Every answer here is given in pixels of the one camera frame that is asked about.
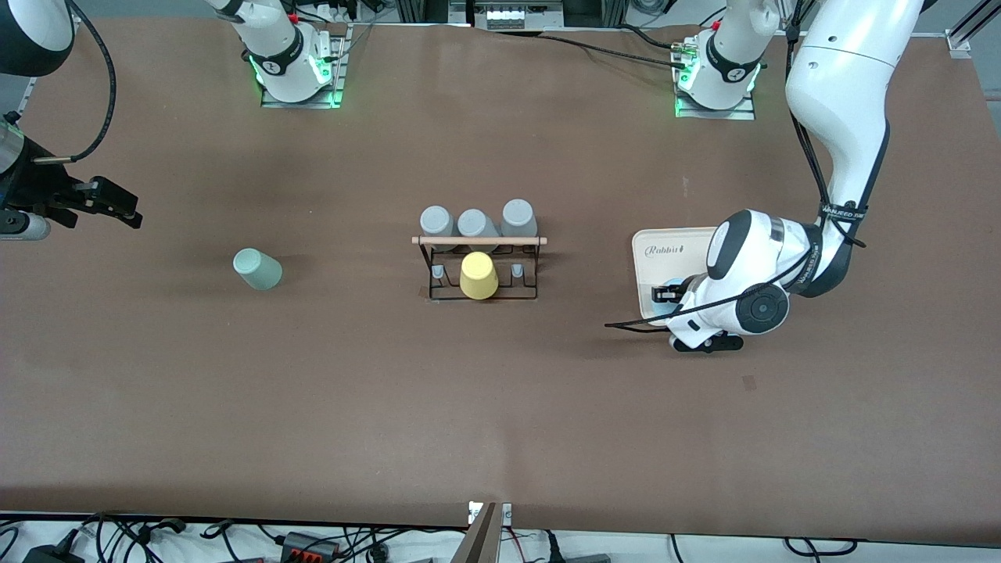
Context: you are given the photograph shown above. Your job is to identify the pale green cup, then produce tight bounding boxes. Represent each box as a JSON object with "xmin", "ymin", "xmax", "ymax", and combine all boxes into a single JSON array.
[{"xmin": 232, "ymin": 248, "xmax": 284, "ymax": 292}]

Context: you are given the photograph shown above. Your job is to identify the beige plastic tray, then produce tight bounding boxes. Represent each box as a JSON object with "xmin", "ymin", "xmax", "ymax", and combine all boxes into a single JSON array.
[{"xmin": 632, "ymin": 227, "xmax": 722, "ymax": 320}]

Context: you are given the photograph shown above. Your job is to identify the grey cup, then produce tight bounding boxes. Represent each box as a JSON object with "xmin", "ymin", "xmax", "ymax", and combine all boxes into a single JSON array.
[
  {"xmin": 420, "ymin": 205, "xmax": 457, "ymax": 253},
  {"xmin": 500, "ymin": 199, "xmax": 539, "ymax": 238},
  {"xmin": 457, "ymin": 208, "xmax": 501, "ymax": 239}
]

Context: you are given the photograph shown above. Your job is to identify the yellow cup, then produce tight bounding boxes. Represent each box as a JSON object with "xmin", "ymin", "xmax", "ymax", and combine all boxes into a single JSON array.
[{"xmin": 459, "ymin": 251, "xmax": 500, "ymax": 300}]

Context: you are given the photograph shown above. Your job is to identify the white power strip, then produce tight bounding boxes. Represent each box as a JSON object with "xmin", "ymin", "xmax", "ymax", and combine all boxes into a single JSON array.
[{"xmin": 485, "ymin": 4, "xmax": 542, "ymax": 30}]

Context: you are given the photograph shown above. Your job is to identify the black power brick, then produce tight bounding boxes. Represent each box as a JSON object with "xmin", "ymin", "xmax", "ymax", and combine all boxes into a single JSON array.
[{"xmin": 22, "ymin": 542, "xmax": 85, "ymax": 563}]

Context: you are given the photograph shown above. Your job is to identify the black adapter with red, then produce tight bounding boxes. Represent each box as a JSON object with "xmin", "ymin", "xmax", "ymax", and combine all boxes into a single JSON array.
[{"xmin": 282, "ymin": 531, "xmax": 343, "ymax": 561}]

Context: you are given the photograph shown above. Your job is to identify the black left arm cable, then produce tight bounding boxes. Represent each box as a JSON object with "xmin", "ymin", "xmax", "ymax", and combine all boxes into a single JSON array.
[{"xmin": 605, "ymin": 0, "xmax": 869, "ymax": 333}]

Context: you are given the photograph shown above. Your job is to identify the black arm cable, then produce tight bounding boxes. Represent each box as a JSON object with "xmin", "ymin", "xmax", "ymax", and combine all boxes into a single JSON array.
[
  {"xmin": 605, "ymin": 0, "xmax": 869, "ymax": 333},
  {"xmin": 31, "ymin": 0, "xmax": 118, "ymax": 165}
]

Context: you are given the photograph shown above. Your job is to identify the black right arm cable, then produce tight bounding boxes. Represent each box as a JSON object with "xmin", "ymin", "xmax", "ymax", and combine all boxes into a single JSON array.
[{"xmin": 31, "ymin": 0, "xmax": 118, "ymax": 165}]

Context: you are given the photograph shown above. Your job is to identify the black wire cup rack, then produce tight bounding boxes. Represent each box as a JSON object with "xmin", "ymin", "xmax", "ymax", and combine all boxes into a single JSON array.
[{"xmin": 412, "ymin": 233, "xmax": 548, "ymax": 304}]

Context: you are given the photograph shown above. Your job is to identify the black cable on table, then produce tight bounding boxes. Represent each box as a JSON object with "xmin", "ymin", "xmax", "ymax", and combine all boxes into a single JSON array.
[{"xmin": 500, "ymin": 27, "xmax": 693, "ymax": 70}]

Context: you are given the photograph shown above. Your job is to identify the grey support post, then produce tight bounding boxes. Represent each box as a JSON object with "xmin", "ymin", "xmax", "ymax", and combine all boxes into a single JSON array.
[{"xmin": 450, "ymin": 503, "xmax": 501, "ymax": 563}]

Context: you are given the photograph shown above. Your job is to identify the black aluminium frame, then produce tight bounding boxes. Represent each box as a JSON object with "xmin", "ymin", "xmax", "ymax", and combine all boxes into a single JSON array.
[{"xmin": 395, "ymin": 0, "xmax": 626, "ymax": 28}]

